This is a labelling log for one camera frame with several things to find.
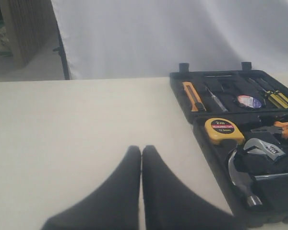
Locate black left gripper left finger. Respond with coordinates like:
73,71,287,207
42,146,141,230

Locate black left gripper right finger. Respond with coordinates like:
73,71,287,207
142,145,246,230

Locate steel claw hammer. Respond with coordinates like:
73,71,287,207
228,148,263,207

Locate adjustable wrench black handle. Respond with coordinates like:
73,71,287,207
243,138,288,174

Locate electrical tape roll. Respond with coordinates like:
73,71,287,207
237,95,265,110

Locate black plastic tool case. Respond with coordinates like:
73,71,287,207
169,62,288,227

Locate yellow tape measure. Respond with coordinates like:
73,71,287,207
204,118,245,145

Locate orange utility knife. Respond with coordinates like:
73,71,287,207
182,81,206,112

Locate clear voltage tester screwdriver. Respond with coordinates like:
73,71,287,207
206,86,228,112

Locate small yellow black screwdriver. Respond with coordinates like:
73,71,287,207
255,78,288,109

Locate black backdrop stand pole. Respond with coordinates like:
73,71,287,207
53,27,70,80

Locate white backdrop cloth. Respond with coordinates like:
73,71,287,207
52,0,288,80

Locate orange handled pliers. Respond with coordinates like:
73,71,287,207
251,121,288,139

